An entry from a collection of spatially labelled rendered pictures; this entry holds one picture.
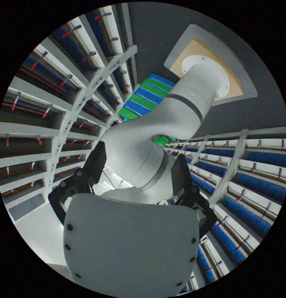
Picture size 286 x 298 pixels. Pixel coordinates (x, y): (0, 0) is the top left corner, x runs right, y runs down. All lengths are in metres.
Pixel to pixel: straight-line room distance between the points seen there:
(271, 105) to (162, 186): 0.81
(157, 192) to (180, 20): 0.79
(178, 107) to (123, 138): 0.13
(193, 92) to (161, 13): 0.61
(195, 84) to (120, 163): 0.25
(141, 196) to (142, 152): 0.12
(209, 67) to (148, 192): 0.40
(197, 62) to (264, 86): 0.50
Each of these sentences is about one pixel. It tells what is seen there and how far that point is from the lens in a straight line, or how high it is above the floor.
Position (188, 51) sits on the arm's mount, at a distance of 0.37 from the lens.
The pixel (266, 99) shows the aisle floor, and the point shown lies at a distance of 0.79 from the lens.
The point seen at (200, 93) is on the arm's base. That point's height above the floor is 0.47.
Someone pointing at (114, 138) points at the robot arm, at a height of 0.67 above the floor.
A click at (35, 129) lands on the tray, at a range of 0.65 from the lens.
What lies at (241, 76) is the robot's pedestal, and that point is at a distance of 0.41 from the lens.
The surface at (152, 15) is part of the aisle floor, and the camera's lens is 0.77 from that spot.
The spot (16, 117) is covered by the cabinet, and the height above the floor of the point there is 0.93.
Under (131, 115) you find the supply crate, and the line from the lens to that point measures 0.86.
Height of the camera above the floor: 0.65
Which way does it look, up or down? 2 degrees up
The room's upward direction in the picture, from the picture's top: 145 degrees counter-clockwise
